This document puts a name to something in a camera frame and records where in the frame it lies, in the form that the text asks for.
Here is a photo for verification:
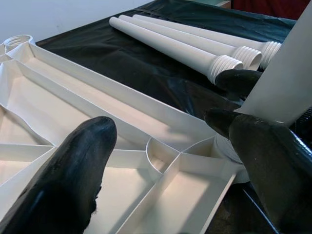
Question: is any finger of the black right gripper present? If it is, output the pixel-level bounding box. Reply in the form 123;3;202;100
215;69;263;103
204;108;244;142

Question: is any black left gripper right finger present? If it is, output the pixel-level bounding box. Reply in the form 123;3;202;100
228;114;312;234

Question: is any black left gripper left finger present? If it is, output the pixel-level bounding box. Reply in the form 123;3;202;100
0;116;117;234

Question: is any white plastic table leg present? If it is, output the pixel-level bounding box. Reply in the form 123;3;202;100
118;14;263;71
240;0;312;126
109;16;244;86
132;14;283;70

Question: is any white plastic table top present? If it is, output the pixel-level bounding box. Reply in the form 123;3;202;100
0;35;238;234

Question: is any black plastic table cover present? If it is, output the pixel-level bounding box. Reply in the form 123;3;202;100
36;0;312;234

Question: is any red hanging cloth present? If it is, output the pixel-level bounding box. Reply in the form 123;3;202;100
231;0;308;21

